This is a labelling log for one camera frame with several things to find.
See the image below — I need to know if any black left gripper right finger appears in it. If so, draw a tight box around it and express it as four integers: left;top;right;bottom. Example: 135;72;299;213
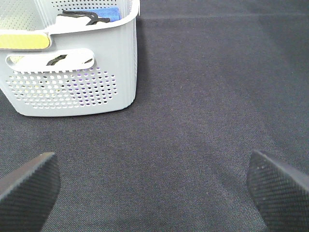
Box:
247;150;309;232

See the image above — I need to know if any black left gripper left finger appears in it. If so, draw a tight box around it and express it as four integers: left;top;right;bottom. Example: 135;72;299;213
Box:
0;152;60;232

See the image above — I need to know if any black woven table mat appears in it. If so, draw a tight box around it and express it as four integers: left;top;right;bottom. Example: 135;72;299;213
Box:
0;0;309;232

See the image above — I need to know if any grey perforated plastic basket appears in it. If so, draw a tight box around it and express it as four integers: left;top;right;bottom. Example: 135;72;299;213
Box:
0;0;140;117

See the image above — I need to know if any yellow towel in basket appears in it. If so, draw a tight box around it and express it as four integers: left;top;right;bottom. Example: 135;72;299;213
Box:
0;34;50;50

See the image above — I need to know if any white towel in basket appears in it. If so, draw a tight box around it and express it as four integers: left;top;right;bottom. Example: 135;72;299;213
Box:
55;14;96;27

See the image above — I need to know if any blue towel in basket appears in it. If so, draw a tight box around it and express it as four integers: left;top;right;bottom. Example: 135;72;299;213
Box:
80;7;122;22

